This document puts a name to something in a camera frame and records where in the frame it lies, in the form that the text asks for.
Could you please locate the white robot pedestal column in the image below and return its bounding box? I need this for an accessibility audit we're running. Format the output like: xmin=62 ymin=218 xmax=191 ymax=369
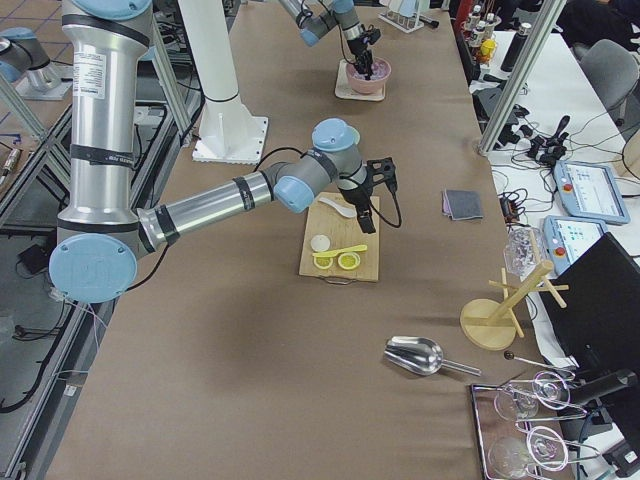
xmin=179 ymin=0 xmax=268 ymax=165

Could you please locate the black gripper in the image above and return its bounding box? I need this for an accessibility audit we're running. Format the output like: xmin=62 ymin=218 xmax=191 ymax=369
xmin=346 ymin=34 xmax=373 ymax=80
xmin=336 ymin=168 xmax=376 ymax=234

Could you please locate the bamboo cutting board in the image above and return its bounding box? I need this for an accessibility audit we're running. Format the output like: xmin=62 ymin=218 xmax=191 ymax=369
xmin=299 ymin=192 xmax=380 ymax=282

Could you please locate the cream serving tray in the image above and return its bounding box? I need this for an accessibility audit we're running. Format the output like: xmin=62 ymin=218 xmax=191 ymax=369
xmin=334 ymin=59 xmax=386 ymax=102

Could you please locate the black power adapter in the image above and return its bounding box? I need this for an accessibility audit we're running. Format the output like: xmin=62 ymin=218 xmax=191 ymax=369
xmin=18 ymin=244 xmax=49 ymax=274

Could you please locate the pink bowl of ice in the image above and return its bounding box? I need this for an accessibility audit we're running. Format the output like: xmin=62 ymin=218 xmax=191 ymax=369
xmin=346 ymin=57 xmax=391 ymax=94

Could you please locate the blue teach pendant far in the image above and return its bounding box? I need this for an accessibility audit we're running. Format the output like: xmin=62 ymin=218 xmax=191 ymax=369
xmin=553 ymin=160 xmax=631 ymax=225

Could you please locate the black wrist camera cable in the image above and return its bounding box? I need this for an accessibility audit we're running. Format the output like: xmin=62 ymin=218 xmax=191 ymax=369
xmin=367 ymin=189 xmax=403 ymax=229

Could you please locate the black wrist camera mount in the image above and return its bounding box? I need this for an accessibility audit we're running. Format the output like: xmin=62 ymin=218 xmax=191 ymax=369
xmin=364 ymin=157 xmax=398 ymax=195

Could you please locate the metal ice scoop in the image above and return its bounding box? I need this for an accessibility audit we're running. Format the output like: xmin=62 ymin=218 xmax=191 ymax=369
xmin=384 ymin=336 xmax=482 ymax=377

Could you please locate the blue teach pendant near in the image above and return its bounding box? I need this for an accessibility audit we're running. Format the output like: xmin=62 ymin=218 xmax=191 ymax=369
xmin=543 ymin=215 xmax=608 ymax=275

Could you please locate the blue teach pendant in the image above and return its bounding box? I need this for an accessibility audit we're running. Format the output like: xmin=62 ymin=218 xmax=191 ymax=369
xmin=553 ymin=160 xmax=631 ymax=225
xmin=543 ymin=215 xmax=608 ymax=275

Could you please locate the wooden mug tree stand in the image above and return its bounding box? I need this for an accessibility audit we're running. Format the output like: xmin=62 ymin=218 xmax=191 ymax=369
xmin=460 ymin=260 xmax=570 ymax=351

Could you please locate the lemon slice lower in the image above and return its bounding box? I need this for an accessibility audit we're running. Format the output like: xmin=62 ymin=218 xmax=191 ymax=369
xmin=313 ymin=257 xmax=334 ymax=270

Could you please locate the mint green bowl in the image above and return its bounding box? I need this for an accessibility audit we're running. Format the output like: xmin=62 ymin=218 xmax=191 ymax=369
xmin=349 ymin=126 xmax=360 ymax=145

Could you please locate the wine glass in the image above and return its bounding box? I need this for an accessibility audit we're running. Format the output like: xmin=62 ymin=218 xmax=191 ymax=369
xmin=487 ymin=426 xmax=569 ymax=479
xmin=494 ymin=371 xmax=570 ymax=421

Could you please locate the white ceramic spoon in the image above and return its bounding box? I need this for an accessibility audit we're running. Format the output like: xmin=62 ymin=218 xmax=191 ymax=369
xmin=318 ymin=197 xmax=357 ymax=219

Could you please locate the lemon slice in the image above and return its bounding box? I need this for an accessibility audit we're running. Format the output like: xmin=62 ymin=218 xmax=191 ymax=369
xmin=337 ymin=252 xmax=361 ymax=271
xmin=313 ymin=257 xmax=334 ymax=270

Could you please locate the metal glass rack tray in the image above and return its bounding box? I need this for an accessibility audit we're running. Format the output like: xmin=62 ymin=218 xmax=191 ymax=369
xmin=470 ymin=380 xmax=600 ymax=479

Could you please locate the wine glass lower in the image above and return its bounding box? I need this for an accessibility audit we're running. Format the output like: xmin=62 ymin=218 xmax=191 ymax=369
xmin=487 ymin=426 xmax=569 ymax=479

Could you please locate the wine glass upper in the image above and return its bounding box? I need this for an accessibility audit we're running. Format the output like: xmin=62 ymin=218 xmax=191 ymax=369
xmin=494 ymin=371 xmax=570 ymax=421

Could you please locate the white cup rack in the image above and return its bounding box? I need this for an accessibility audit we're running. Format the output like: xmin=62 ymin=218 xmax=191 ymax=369
xmin=378 ymin=0 xmax=440 ymax=33

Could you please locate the copper wire bottle basket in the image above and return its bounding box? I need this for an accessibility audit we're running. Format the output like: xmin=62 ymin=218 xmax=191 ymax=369
xmin=462 ymin=4 xmax=501 ymax=64

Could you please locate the black water bottle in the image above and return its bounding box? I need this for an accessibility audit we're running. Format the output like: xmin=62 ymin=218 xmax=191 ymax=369
xmin=500 ymin=22 xmax=532 ymax=72

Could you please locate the yellow plastic knife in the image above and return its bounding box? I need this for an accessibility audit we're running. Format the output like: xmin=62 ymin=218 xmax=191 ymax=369
xmin=312 ymin=244 xmax=368 ymax=258

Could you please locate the grey folded cloth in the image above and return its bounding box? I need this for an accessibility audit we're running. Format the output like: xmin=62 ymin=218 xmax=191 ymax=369
xmin=442 ymin=189 xmax=483 ymax=221

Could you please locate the grey office chair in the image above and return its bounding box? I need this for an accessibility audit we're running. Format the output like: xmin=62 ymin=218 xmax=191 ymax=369
xmin=571 ymin=39 xmax=639 ymax=126

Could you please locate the lemon slice upper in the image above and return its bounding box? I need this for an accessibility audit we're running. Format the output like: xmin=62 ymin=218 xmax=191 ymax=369
xmin=337 ymin=252 xmax=361 ymax=271

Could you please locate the black monitor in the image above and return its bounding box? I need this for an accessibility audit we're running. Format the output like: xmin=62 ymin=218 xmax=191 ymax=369
xmin=540 ymin=233 xmax=639 ymax=375

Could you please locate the clear plastic bag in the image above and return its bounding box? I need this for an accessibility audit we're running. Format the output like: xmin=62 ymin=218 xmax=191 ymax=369
xmin=503 ymin=227 xmax=540 ymax=277

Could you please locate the aluminium frame post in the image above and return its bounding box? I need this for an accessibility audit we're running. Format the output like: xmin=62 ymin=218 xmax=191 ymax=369
xmin=477 ymin=0 xmax=566 ymax=157

